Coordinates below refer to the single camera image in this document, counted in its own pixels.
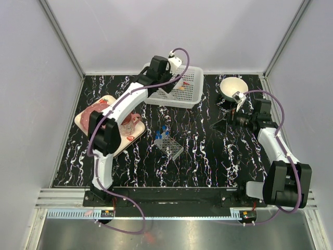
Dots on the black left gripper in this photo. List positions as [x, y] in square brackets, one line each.
[167, 88]

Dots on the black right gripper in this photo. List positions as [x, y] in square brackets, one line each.
[221, 126]

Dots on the white wash bottle red cap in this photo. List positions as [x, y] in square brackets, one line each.
[181, 84]

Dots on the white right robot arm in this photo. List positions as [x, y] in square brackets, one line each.
[288, 180]

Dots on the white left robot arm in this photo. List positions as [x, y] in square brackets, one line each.
[104, 126]

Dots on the white perforated plastic basket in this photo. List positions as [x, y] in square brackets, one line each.
[186, 98]

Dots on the cream and green bowl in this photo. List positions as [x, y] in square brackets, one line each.
[229, 86]

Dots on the clear acrylic tube rack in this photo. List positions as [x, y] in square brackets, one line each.
[169, 146]

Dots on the translucent pink mug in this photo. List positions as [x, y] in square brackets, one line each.
[127, 126]

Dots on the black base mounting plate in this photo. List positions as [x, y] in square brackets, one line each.
[172, 201]

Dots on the pink polka dot plate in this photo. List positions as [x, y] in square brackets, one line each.
[84, 121]

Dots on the strawberry print white tray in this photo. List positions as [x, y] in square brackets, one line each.
[126, 141]

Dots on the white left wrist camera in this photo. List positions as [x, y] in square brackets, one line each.
[175, 62]

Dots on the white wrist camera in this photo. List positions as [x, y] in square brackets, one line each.
[175, 62]
[239, 98]

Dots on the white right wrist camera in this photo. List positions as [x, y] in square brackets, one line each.
[239, 98]

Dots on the slotted cable duct rail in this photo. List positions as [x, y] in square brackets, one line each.
[80, 214]

